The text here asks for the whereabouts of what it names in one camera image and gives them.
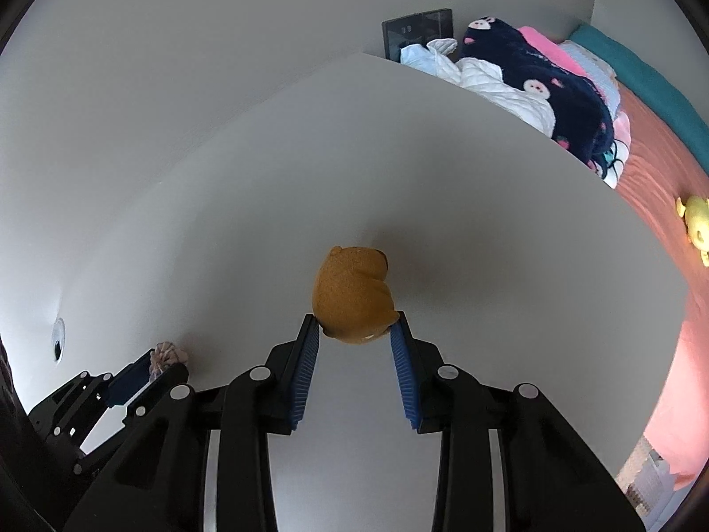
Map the pale scrunchie hair tie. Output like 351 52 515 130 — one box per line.
148 341 190 382

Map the foam puzzle floor mat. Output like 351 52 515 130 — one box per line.
615 437 685 531

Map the navy patterned blanket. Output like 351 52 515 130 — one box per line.
460 17 614 176

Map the white quilted garment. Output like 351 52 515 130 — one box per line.
399 39 557 138

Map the pink bed sheet mattress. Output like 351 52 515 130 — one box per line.
613 82 709 491

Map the yellow plush duck toy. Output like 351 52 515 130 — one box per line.
675 196 709 268

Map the black digital clock panel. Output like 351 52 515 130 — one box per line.
381 8 454 63

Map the pink folded cloth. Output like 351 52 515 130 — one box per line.
518 27 588 77

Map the light blue folded cloth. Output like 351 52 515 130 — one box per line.
560 40 621 118

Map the teal pillow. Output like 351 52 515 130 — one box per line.
569 24 709 173

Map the metal desk cable grommet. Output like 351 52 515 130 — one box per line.
52 317 66 363

